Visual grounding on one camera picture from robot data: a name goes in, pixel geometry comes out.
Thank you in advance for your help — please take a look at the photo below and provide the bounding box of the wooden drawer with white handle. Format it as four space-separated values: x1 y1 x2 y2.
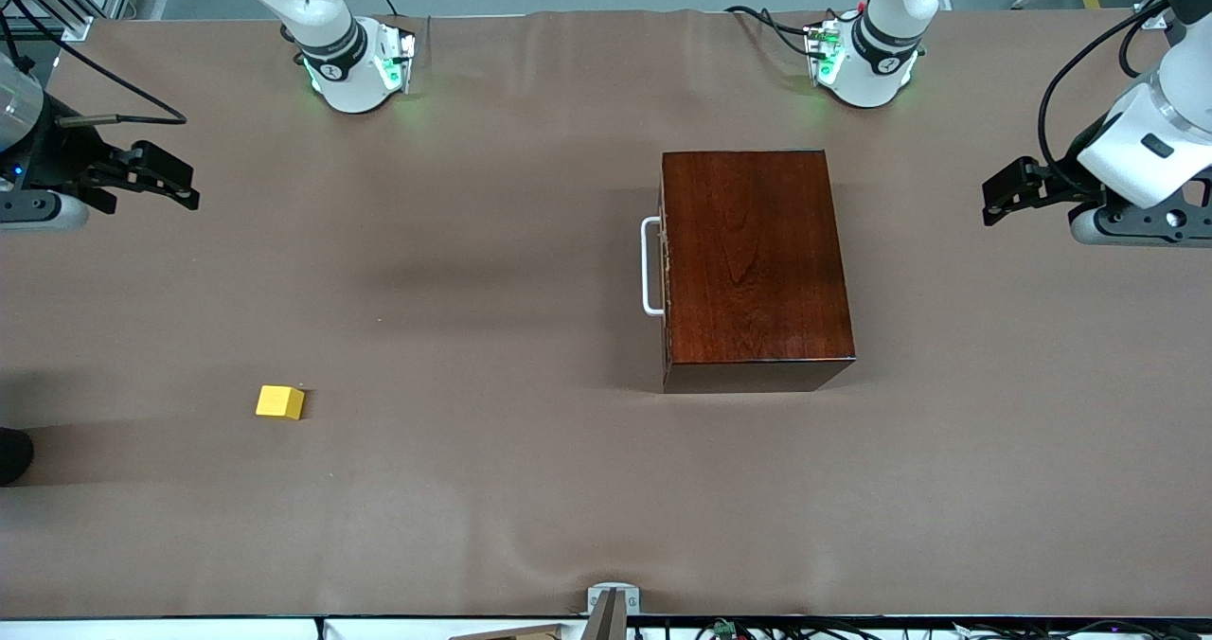
641 216 668 317

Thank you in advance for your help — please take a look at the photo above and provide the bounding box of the yellow block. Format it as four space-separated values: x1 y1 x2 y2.
256 385 306 421

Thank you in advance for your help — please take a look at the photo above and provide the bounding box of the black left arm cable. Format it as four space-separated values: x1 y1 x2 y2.
1039 0 1175 196

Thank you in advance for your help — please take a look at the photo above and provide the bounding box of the black round object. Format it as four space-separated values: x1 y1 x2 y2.
0 427 35 487

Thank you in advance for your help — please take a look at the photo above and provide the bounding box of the grey base connector bracket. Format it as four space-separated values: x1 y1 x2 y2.
805 21 844 88
379 27 418 94

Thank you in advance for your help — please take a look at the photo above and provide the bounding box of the dark wooden drawer cabinet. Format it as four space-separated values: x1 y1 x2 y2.
660 150 858 395

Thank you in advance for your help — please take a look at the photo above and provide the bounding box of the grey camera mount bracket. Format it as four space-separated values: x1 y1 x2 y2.
579 583 641 640

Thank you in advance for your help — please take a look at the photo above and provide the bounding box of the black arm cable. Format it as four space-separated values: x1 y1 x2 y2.
0 0 187 128
1039 0 1175 196

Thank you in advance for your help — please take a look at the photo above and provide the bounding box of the brown table cloth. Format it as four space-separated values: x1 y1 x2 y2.
0 8 1212 619

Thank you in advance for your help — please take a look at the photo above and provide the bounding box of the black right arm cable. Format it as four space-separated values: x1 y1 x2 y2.
0 0 187 128

